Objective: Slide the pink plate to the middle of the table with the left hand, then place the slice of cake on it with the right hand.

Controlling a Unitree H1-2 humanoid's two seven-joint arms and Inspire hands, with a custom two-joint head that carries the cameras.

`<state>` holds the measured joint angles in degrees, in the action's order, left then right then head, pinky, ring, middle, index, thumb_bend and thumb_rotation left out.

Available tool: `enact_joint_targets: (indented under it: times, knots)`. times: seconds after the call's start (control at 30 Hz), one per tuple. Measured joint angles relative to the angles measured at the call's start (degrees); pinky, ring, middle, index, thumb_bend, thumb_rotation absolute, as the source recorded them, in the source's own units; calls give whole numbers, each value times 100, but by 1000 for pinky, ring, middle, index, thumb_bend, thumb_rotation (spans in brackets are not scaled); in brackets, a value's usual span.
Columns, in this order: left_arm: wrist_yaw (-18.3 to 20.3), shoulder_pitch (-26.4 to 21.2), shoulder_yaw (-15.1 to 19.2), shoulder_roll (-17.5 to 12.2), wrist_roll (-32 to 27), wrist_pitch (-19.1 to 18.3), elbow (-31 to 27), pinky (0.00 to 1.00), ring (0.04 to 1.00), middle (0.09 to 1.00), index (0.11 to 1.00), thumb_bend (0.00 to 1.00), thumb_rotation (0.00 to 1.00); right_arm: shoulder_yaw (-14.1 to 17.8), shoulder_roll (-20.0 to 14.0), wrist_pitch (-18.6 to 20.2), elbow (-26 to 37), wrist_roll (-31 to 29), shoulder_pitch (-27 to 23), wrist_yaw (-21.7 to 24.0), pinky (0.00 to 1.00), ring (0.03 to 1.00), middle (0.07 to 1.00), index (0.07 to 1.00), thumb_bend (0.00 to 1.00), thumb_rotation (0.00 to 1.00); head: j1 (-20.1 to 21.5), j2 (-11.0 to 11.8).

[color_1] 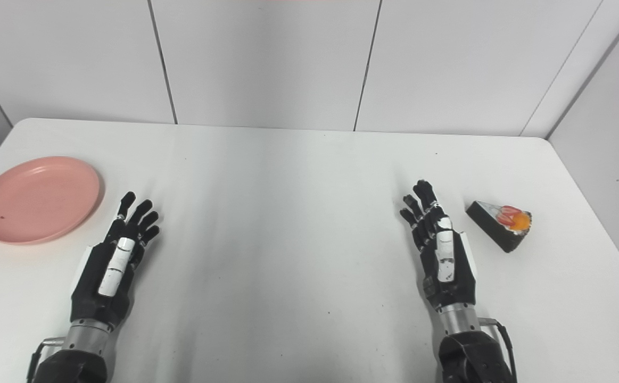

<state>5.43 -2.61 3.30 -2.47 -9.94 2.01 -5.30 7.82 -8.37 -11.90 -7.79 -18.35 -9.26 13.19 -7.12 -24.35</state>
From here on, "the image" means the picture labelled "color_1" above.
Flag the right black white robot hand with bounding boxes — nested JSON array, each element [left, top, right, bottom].
[[399, 180, 479, 313]]

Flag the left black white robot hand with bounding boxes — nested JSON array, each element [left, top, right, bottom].
[[70, 191, 160, 331]]

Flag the chocolate cake slice with fruit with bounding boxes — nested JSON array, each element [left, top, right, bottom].
[[466, 200, 533, 253]]

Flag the pink round plate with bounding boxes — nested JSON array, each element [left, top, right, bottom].
[[0, 156, 101, 245]]

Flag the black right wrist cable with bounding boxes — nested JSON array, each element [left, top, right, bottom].
[[478, 317, 518, 383]]

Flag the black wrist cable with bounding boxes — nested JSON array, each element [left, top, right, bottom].
[[478, 317, 518, 383], [26, 336, 66, 383]]

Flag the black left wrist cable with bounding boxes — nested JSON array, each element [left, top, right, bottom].
[[26, 336, 66, 383]]

